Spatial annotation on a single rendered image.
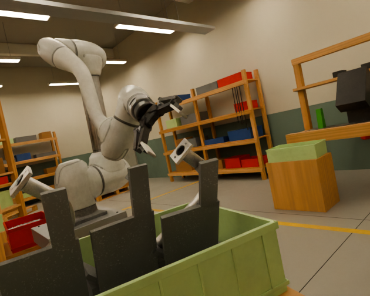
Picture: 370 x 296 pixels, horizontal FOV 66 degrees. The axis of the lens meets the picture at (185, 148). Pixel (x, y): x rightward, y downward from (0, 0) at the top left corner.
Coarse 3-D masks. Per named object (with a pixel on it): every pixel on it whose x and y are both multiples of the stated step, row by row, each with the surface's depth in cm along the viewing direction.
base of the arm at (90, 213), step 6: (78, 210) 125; (84, 210) 126; (90, 210) 128; (96, 210) 131; (102, 210) 133; (78, 216) 124; (84, 216) 125; (90, 216) 127; (96, 216) 129; (78, 222) 122; (84, 222) 124
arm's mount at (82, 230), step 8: (104, 208) 145; (112, 208) 141; (104, 216) 128; (112, 216) 126; (120, 216) 128; (80, 224) 122; (88, 224) 119; (96, 224) 121; (104, 224) 123; (32, 232) 134; (40, 232) 123; (48, 232) 120; (80, 232) 117; (88, 232) 119; (40, 240) 123; (48, 240) 109
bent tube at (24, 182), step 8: (24, 176) 53; (16, 184) 55; (24, 184) 53; (32, 184) 55; (40, 184) 56; (16, 192) 53; (24, 192) 55; (32, 192) 55; (40, 192) 55; (72, 208) 61; (72, 216) 61
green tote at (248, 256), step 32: (160, 224) 97; (224, 224) 87; (256, 224) 73; (192, 256) 58; (224, 256) 61; (256, 256) 65; (128, 288) 52; (160, 288) 54; (192, 288) 57; (224, 288) 61; (256, 288) 64
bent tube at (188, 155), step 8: (184, 144) 65; (192, 144) 64; (176, 152) 66; (184, 152) 63; (192, 152) 66; (176, 160) 64; (184, 160) 66; (192, 160) 66; (200, 160) 67; (192, 200) 73; (160, 240) 73
